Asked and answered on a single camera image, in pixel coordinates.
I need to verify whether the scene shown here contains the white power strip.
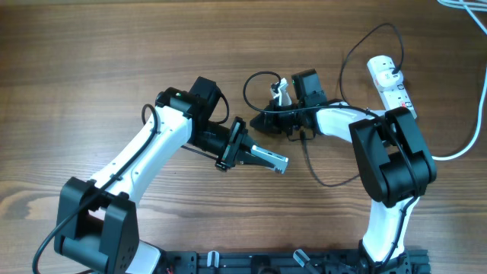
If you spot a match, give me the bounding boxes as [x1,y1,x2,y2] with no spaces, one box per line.
[367,55,417,119]

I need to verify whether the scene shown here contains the white charger adapter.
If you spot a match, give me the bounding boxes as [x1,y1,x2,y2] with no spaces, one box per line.
[374,69,403,91]

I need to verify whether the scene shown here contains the smartphone with teal screen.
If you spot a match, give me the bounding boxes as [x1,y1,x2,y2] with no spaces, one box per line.
[257,147,289,174]

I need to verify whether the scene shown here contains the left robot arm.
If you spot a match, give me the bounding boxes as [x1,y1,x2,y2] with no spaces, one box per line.
[54,77,288,273]

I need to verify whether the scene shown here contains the black charging cable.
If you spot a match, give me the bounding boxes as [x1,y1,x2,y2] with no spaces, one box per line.
[299,23,405,188]

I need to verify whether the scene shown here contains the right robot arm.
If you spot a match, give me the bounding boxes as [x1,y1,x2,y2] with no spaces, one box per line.
[250,69,437,273]

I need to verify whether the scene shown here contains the white power strip cord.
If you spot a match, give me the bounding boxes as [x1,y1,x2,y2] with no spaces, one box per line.
[431,0,487,161]

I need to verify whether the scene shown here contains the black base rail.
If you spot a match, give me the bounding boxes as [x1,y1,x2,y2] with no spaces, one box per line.
[159,249,431,274]

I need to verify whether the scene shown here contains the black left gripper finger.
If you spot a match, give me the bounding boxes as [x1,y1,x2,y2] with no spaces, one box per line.
[237,154,275,170]
[245,135,262,156]

